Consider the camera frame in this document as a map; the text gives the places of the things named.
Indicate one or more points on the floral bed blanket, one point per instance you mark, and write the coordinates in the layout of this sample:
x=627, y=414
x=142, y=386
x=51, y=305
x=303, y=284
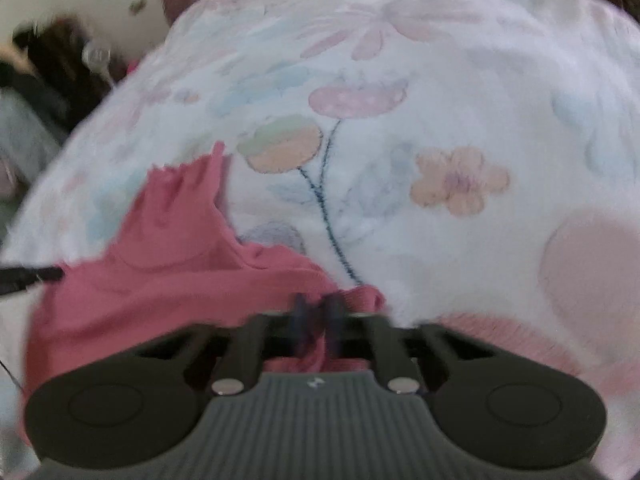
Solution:
x=400, y=135

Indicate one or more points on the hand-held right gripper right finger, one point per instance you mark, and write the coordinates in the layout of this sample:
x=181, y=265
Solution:
x=334, y=314

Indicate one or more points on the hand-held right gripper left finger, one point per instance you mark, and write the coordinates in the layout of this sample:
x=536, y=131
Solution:
x=300, y=316

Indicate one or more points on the white standing fan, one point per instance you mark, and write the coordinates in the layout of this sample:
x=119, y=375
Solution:
x=97, y=57

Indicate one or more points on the rack of dark clothes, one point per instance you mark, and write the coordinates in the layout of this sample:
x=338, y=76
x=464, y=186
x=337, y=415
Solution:
x=55, y=65

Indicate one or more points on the pink turtleneck shirt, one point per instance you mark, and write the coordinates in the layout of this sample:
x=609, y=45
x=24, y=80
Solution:
x=165, y=270

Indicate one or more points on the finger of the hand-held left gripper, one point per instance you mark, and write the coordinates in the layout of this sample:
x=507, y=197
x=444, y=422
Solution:
x=35, y=276

